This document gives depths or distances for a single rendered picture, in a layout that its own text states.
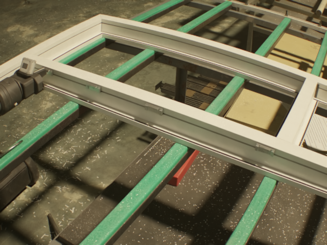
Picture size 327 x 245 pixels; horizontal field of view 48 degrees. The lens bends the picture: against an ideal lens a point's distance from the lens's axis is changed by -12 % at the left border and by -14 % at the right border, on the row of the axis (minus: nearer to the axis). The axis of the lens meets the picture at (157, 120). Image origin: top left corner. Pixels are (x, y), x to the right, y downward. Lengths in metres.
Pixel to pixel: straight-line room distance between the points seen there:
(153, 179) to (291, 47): 1.58
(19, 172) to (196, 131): 1.21
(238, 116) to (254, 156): 0.61
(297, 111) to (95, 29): 0.84
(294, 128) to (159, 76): 2.20
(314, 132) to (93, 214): 0.88
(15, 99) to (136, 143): 1.43
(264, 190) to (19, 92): 0.68
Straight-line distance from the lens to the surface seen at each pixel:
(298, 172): 0.94
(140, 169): 1.34
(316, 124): 1.62
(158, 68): 3.22
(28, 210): 2.06
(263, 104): 1.66
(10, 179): 1.98
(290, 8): 2.58
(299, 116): 1.06
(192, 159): 1.36
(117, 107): 1.09
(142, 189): 0.88
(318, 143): 1.52
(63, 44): 1.44
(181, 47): 1.42
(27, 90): 1.12
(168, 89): 2.30
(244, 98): 1.67
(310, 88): 1.23
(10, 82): 1.10
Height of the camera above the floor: 1.47
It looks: 34 degrees down
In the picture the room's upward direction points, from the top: 3 degrees clockwise
